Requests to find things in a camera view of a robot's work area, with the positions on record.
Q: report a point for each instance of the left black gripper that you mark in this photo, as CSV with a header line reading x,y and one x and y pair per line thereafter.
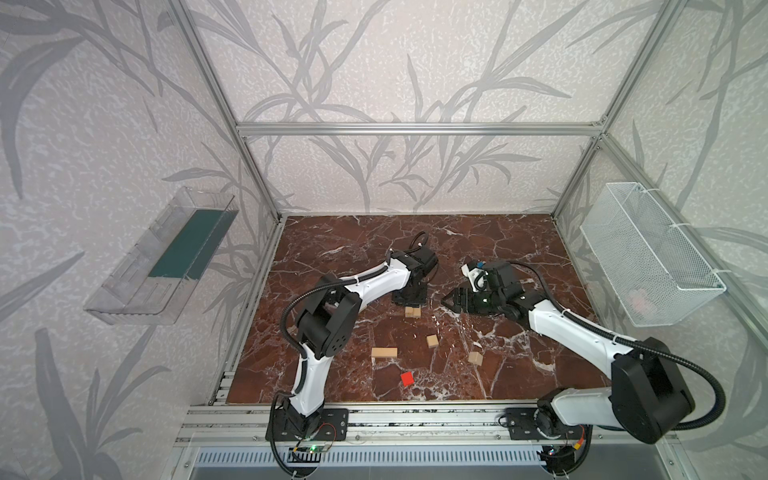
x,y
414,289

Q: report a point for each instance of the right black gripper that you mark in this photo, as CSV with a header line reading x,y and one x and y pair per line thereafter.
x,y
469,298

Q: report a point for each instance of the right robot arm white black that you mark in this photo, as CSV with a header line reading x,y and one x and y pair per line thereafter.
x,y
651,390

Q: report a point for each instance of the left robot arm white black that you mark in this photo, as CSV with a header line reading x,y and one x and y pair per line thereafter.
x,y
319,323

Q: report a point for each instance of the red cube block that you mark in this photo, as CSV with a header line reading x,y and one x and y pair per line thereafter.
x,y
407,378

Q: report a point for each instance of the small wood cube right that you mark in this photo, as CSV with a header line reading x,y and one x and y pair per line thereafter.
x,y
476,358

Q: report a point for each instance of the small wood cube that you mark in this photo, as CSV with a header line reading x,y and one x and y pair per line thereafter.
x,y
432,341
476,358

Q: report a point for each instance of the small wood cube centre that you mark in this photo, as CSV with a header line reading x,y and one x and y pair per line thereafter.
x,y
432,341

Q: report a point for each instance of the green circuit board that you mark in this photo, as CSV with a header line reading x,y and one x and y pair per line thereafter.
x,y
314,449

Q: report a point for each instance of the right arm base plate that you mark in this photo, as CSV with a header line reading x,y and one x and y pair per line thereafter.
x,y
534,424

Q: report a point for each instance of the aluminium frame crossbar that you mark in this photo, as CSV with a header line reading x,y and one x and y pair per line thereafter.
x,y
254,129

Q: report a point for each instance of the white wire mesh basket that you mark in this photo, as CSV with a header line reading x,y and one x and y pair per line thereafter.
x,y
658,275

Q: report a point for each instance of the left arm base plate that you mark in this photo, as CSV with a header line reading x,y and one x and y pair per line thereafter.
x,y
327,424

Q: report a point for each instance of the aluminium front rail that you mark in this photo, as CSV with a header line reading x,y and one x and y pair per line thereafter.
x,y
370,423

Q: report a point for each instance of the clear plastic wall bin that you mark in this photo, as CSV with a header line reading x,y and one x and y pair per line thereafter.
x,y
155,280

